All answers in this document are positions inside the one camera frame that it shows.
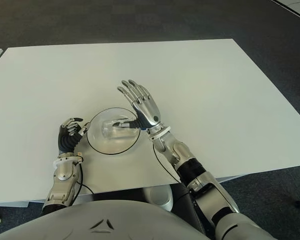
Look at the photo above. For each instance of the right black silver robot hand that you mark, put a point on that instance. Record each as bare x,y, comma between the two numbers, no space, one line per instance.
146,110

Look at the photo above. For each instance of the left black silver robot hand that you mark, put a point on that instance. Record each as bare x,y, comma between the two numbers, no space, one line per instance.
66,140

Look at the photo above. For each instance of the clear water bottle blue cap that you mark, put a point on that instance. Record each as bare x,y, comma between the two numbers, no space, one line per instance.
110,132

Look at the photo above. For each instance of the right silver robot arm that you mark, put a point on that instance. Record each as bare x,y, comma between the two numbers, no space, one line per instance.
190,165

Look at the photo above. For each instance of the white plate with black rim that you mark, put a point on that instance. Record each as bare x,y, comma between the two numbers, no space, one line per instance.
115,147

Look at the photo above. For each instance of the grey robot torso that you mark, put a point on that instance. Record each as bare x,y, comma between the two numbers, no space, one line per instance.
115,220

